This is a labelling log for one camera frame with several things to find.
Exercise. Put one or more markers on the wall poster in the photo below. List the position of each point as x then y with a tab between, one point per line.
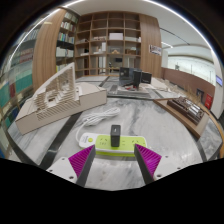
155	50

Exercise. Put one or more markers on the black charger block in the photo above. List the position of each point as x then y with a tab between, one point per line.
115	135

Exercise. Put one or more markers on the brown building model on board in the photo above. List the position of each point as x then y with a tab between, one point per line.
186	110

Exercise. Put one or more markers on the black building model, grey base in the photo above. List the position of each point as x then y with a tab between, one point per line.
128	78

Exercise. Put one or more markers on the small white building model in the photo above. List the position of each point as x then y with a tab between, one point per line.
160	84

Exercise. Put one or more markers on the wall screen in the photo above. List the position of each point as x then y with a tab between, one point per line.
219	80

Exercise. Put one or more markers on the large glass-fronted bookshelf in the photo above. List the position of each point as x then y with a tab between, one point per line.
20	73

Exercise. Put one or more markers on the white architectural building model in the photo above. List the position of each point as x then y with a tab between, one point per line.
56	103

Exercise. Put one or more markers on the short ceiling light strip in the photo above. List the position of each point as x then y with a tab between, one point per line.
166	44

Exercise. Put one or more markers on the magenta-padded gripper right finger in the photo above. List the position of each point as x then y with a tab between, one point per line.
163	165

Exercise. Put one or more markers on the long curved ceiling light strip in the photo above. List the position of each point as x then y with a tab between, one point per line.
186	20

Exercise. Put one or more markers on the wooden cube shelf unit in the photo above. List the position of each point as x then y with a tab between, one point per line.
106	43

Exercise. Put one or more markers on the white and green power strip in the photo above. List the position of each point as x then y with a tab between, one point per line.
130	145

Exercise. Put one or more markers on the dark bookshelf with books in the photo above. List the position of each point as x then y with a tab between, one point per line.
65	40

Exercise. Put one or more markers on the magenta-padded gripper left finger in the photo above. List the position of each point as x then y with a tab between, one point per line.
63	166

